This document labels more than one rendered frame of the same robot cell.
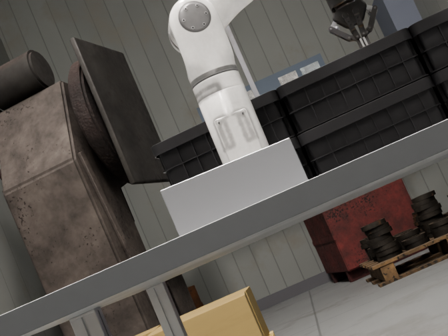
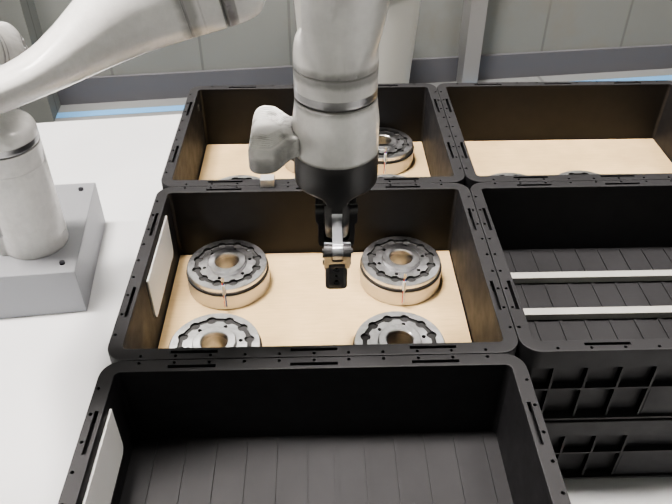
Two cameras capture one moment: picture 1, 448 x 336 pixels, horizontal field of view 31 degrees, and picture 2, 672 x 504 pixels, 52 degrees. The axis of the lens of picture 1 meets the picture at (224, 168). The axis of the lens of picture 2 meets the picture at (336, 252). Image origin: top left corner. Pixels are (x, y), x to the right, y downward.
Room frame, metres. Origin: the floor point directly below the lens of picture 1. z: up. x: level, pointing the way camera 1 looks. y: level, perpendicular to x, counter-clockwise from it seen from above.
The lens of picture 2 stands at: (1.77, -0.94, 1.41)
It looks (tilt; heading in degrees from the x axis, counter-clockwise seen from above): 39 degrees down; 79
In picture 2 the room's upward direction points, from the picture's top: straight up
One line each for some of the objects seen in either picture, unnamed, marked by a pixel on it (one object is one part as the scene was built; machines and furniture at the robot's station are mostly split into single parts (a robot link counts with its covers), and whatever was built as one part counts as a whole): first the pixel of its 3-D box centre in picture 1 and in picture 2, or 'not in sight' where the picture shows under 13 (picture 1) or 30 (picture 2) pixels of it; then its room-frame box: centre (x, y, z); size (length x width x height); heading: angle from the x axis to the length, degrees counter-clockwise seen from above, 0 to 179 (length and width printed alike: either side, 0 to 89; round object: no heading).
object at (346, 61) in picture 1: (346, 76); (314, 265); (1.86, -0.34, 0.92); 0.40 x 0.30 x 0.02; 171
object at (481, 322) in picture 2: (355, 96); (314, 298); (1.86, -0.34, 0.87); 0.40 x 0.30 x 0.11; 171
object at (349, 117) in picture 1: (375, 139); not in sight; (1.86, -0.34, 0.76); 0.40 x 0.30 x 0.12; 171
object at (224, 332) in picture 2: not in sight; (214, 343); (1.73, -0.39, 0.86); 0.05 x 0.05 x 0.01
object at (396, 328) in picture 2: not in sight; (399, 340); (1.94, -0.43, 0.86); 0.05 x 0.05 x 0.01
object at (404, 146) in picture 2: not in sight; (381, 143); (2.02, 0.01, 0.86); 0.10 x 0.10 x 0.01
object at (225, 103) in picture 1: (233, 123); (21, 193); (1.48, -0.05, 0.87); 0.09 x 0.09 x 0.17; 89
